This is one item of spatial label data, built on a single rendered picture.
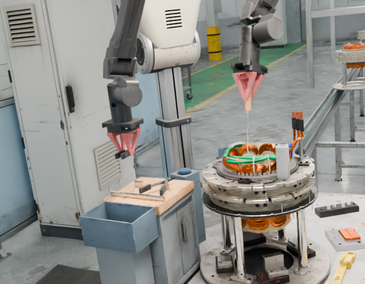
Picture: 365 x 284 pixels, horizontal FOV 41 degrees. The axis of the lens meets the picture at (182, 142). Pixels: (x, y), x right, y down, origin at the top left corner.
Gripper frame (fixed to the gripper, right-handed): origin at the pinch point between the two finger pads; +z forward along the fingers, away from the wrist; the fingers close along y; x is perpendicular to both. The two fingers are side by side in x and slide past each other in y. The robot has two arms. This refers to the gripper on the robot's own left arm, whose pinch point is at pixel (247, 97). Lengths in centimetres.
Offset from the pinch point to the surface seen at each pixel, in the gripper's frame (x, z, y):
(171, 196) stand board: 16.3, 28.2, -10.5
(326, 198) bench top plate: 9, 26, 74
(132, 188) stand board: 31.5, 26.7, -11.0
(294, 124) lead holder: -7.5, 5.8, 13.6
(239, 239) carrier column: 2.2, 38.7, 2.5
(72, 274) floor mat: 184, 83, 89
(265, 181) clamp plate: -6.8, 22.7, -0.2
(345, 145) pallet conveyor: 41, -7, 172
